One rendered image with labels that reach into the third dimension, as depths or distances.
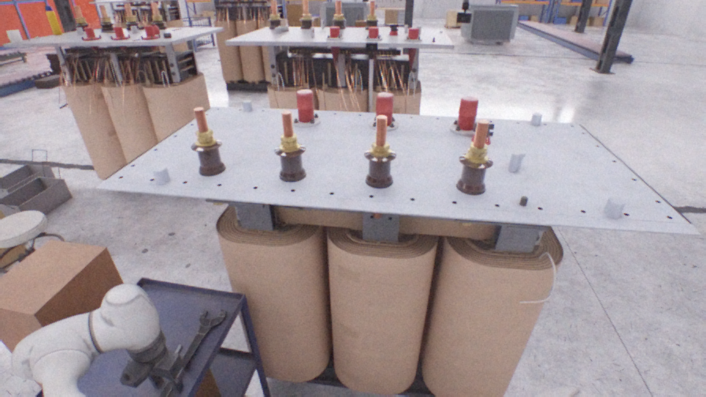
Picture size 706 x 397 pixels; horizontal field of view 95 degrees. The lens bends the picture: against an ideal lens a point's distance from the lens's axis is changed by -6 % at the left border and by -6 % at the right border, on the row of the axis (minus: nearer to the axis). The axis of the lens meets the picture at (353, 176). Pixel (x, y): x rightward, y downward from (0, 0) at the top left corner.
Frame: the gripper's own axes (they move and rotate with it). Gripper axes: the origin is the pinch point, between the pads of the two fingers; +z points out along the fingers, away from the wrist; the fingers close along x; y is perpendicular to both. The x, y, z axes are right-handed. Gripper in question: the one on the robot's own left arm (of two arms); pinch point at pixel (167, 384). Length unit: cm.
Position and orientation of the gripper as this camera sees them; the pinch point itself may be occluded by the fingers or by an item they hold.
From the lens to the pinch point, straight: 125.4
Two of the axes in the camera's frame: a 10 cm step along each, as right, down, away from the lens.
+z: 0.0, 8.7, 5.0
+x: -9.9, -0.8, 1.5
